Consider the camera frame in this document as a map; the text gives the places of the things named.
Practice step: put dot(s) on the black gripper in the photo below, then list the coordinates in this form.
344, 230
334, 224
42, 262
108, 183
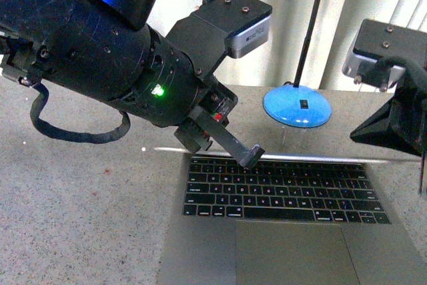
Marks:
207, 120

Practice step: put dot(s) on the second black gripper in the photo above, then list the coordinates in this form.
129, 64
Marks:
400, 124

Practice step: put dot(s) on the grey laptop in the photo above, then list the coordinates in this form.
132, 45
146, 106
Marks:
288, 220

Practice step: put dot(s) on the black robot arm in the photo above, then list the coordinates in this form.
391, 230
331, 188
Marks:
105, 50

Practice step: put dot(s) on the blue base desk lamp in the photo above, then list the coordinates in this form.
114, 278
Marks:
296, 105

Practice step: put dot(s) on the white curtain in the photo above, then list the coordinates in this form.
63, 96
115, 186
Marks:
275, 62

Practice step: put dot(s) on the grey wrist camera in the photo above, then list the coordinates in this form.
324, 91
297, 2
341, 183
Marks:
219, 29
376, 40

